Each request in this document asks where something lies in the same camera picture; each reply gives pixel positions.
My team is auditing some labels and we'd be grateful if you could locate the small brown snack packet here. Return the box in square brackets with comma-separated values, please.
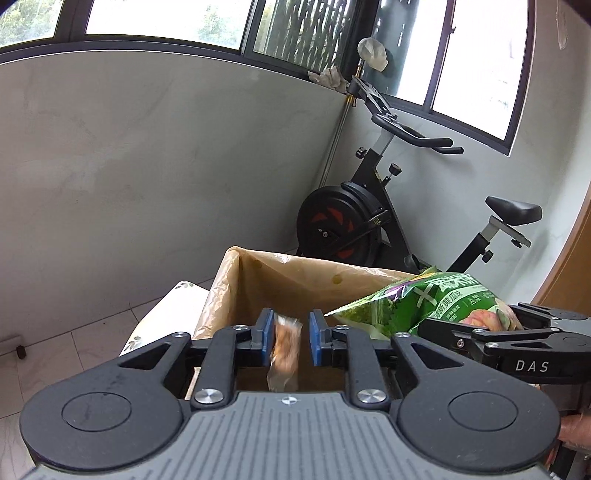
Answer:
[267, 313, 304, 394]

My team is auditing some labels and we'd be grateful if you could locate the white crumpled plastic bag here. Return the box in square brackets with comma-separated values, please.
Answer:
[358, 37, 390, 73]

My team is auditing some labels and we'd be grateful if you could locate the green chip bag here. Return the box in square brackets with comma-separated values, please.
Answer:
[324, 266, 525, 341]

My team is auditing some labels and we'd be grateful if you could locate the metal pole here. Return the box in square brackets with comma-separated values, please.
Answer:
[322, 59, 363, 186]

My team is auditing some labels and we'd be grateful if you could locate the black framed window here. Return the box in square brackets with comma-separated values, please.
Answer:
[0, 0, 365, 85]
[369, 0, 533, 156]

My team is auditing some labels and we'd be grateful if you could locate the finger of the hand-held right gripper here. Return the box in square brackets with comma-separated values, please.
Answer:
[508, 302, 591, 330]
[417, 319, 562, 363]

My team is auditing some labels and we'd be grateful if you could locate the black exercise bike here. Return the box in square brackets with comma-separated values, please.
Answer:
[295, 76, 544, 278]

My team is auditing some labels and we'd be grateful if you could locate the white rag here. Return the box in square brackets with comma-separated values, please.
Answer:
[308, 66, 352, 93]

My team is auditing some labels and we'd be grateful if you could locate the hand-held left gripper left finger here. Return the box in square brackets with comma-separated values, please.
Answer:
[117, 308, 275, 411]

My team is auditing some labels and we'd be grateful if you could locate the plastic lined cardboard box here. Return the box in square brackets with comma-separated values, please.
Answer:
[191, 246, 419, 398]

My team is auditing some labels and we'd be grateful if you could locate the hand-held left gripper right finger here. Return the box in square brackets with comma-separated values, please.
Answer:
[308, 309, 467, 408]

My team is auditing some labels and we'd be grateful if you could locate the person's right hand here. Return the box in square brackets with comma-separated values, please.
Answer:
[556, 412, 591, 462]

